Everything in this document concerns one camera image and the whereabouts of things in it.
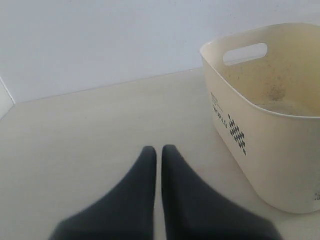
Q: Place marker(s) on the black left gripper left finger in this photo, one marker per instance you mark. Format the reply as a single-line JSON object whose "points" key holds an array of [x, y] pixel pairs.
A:
{"points": [[125, 213]]}

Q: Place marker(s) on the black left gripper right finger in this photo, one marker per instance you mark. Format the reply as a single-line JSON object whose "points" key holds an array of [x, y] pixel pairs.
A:
{"points": [[194, 211]]}

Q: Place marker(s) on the large cream bin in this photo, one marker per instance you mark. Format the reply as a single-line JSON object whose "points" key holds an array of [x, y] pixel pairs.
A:
{"points": [[264, 88]]}

